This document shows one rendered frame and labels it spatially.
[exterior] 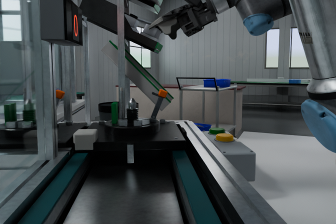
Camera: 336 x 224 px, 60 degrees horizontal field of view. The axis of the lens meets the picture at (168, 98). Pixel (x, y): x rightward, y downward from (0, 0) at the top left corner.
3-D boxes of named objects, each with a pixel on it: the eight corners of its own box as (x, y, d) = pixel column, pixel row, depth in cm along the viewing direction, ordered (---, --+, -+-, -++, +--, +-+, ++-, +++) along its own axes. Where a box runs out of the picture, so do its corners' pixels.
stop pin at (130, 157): (134, 161, 63) (133, 143, 62) (133, 163, 61) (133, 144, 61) (127, 161, 63) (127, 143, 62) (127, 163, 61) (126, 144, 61)
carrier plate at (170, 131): (174, 127, 87) (174, 120, 87) (186, 149, 63) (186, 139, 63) (92, 128, 85) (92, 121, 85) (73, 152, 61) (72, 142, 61)
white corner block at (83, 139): (98, 146, 66) (98, 128, 66) (95, 151, 62) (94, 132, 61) (77, 146, 66) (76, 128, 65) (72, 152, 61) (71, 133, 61)
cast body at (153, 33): (157, 49, 99) (166, 30, 98) (153, 47, 95) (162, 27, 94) (136, 39, 101) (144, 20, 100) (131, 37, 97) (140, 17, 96)
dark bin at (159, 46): (160, 51, 105) (168, 32, 104) (155, 49, 92) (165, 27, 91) (91, 19, 107) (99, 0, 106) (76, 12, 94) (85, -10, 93)
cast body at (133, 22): (135, 39, 101) (143, 20, 100) (132, 37, 97) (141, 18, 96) (114, 28, 102) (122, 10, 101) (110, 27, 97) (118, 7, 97)
